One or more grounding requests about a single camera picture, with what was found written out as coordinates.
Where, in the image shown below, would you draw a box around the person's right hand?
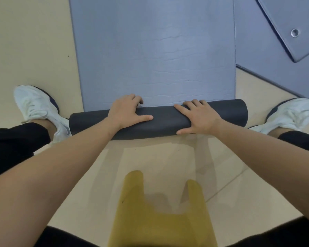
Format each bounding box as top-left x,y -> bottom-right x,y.
174,99 -> 224,136

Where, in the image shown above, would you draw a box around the person's left hand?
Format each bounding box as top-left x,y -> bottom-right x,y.
107,94 -> 154,132

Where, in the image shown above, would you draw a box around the grey yoga mat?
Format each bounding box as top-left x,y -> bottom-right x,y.
68,0 -> 249,141
233,0 -> 309,99
255,0 -> 309,63

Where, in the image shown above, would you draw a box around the person's right forearm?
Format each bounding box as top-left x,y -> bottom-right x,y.
214,119 -> 309,228

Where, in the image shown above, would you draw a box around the person's left forearm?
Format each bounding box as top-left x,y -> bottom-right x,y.
0,118 -> 119,247

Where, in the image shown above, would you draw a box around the person's right white sneaker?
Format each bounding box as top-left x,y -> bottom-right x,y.
248,97 -> 309,136

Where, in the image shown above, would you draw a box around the person's white sneaker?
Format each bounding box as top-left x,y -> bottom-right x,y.
13,84 -> 72,146
248,97 -> 309,136

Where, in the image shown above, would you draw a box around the person's left white sneaker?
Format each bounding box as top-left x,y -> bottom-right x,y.
13,84 -> 72,146

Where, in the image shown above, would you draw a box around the yellow plastic stool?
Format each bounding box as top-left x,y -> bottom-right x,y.
107,170 -> 218,247

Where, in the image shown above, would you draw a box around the black trousers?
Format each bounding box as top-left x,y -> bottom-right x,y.
0,122 -> 309,247

